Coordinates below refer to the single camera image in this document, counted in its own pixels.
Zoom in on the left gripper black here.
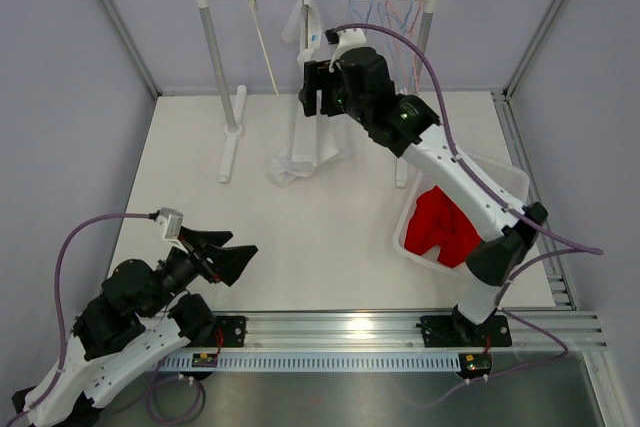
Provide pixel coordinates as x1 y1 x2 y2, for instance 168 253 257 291
141 226 257 318

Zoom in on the white t shirt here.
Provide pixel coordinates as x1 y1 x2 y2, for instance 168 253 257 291
266 0 355 187

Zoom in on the silver hanger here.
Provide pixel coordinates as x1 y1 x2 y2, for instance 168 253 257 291
301 0 309 49

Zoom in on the red t shirt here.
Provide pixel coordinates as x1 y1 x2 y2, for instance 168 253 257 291
404 187 481 268

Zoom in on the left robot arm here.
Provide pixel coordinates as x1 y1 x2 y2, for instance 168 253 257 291
12 227 258 426

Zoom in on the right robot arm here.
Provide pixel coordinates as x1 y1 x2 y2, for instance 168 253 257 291
299 46 548 344

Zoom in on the cream wooden hanger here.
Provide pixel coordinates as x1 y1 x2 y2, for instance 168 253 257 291
249 0 280 97

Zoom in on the clothes rack white silver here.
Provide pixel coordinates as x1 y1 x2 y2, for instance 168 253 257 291
188 0 443 189

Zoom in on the white plastic basket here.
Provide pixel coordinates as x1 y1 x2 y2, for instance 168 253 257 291
392 151 531 283

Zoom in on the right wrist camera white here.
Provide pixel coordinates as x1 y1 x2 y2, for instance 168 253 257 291
325 28 367 70

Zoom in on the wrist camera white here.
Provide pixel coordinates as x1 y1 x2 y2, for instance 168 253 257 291
154 207 184 250
325 28 367 70

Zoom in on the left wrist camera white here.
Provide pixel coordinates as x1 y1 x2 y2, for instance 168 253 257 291
154 207 184 250

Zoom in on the pink wire hanger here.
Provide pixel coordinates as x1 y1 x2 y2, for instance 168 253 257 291
387 0 431 93

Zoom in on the white slotted cable duct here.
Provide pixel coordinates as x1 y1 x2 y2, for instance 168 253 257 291
160 352 461 373

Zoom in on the aluminium rail frame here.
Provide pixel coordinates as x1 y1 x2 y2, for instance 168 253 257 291
242 309 608 353

